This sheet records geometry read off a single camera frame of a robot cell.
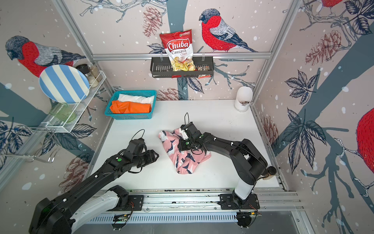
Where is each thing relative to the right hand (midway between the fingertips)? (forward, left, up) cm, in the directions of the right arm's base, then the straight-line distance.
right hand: (178, 145), depth 87 cm
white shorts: (+40, +35, 0) cm, 54 cm away
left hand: (-7, +10, +2) cm, 13 cm away
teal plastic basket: (+23, +38, -1) cm, 44 cm away
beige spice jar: (+28, +50, +29) cm, 65 cm away
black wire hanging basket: (+42, +13, +27) cm, 52 cm away
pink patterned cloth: (-10, -4, +2) cm, 11 cm away
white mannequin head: (+42, -48, +3) cm, 64 cm away
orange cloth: (+29, +41, +2) cm, 51 cm away
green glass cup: (+2, +55, +28) cm, 62 cm away
